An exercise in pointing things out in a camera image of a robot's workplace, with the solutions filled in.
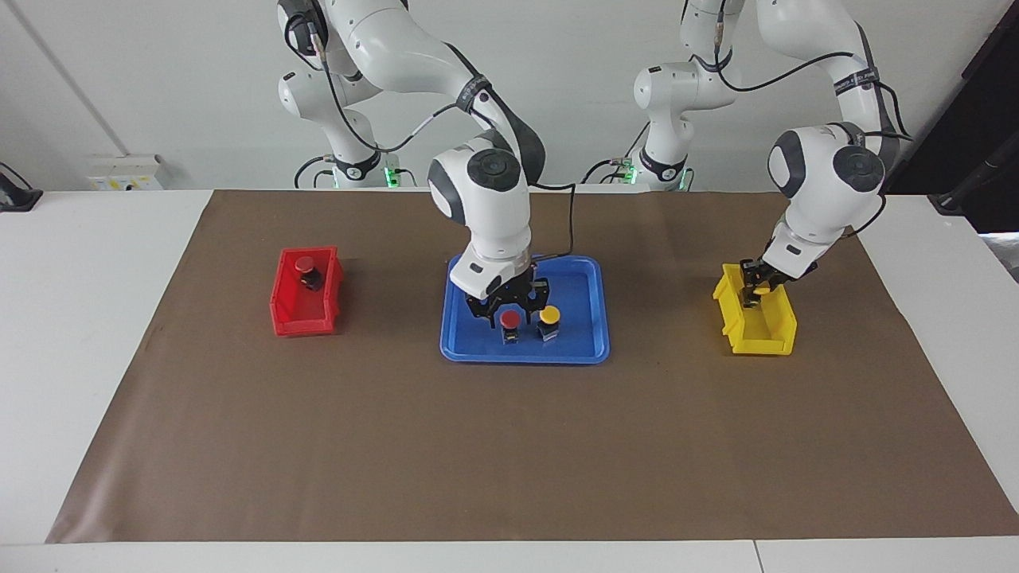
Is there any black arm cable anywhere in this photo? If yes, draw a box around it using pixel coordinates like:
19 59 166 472
685 0 912 240
287 0 576 259

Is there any black right base cable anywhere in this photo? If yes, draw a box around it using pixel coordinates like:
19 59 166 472
293 154 339 190

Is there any blue plastic tray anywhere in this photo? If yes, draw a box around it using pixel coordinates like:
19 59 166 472
439 253 611 365

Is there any yellow plastic bin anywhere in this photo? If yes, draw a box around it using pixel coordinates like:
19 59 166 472
712 263 798 357

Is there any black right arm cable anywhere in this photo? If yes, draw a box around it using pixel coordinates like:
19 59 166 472
287 0 576 259

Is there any black left base cable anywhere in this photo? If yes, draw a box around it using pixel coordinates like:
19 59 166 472
581 123 650 185

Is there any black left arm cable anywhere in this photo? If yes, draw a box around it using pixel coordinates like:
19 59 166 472
685 0 912 240

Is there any black base cable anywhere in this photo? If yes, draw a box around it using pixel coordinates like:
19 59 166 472
293 154 339 190
581 123 650 185

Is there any white wall socket box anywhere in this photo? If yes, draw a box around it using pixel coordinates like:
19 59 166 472
86 154 165 191

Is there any black device at table edge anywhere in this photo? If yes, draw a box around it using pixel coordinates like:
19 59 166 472
0 162 43 212

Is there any brown paper mat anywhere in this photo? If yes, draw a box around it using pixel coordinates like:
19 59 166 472
46 189 1019 544

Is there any red plastic bin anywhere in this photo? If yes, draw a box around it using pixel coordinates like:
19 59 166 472
269 245 345 338

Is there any black background panel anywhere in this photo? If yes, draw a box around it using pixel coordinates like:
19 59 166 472
884 0 1019 234

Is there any black stand pole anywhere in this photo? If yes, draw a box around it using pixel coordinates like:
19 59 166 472
927 131 1019 216

